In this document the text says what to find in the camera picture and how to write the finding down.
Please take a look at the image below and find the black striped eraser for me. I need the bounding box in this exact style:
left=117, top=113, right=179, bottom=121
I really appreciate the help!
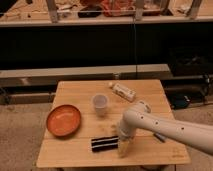
left=91, top=136, right=118, bottom=152

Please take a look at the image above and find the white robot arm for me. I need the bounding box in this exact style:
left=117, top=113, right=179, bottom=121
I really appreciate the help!
left=117, top=101, right=213, bottom=156

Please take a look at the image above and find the blue sponge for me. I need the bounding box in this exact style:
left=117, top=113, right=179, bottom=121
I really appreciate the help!
left=153, top=133, right=166, bottom=143

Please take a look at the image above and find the white bottle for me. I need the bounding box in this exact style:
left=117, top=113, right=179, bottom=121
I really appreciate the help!
left=109, top=82, right=136, bottom=102

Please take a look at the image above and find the wooden table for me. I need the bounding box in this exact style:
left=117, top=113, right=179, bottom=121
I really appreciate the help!
left=36, top=81, right=190, bottom=168

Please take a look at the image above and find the orange plate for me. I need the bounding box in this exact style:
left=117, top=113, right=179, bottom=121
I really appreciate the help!
left=46, top=105, right=81, bottom=137

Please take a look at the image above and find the black vertical cable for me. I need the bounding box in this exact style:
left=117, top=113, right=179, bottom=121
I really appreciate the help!
left=133, top=16, right=138, bottom=80

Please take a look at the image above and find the metal rail beam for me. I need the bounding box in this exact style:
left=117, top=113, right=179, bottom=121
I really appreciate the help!
left=0, top=64, right=170, bottom=87

